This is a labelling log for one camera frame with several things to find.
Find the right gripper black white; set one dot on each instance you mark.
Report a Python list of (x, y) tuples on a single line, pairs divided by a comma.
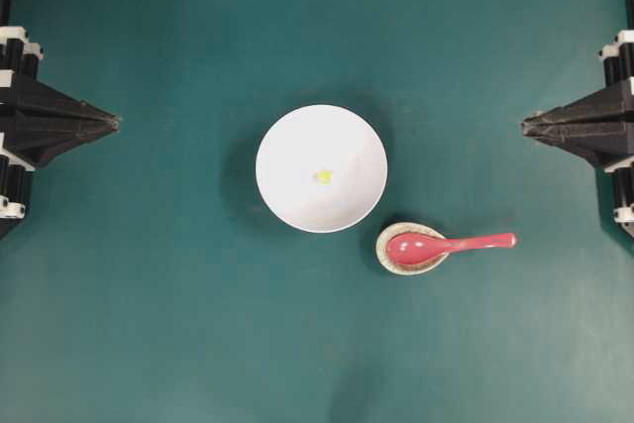
[(574, 128)]

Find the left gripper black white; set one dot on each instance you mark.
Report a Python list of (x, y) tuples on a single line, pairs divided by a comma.
[(23, 149)]

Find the red plastic spoon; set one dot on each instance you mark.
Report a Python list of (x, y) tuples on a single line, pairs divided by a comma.
[(412, 249)]

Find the speckled ceramic spoon rest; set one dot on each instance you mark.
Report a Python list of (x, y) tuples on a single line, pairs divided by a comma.
[(392, 231)]

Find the white bowl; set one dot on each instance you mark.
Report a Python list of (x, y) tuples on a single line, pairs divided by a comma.
[(313, 138)]

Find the yellow hexagonal prism block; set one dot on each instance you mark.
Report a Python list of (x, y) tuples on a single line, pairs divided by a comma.
[(324, 176)]

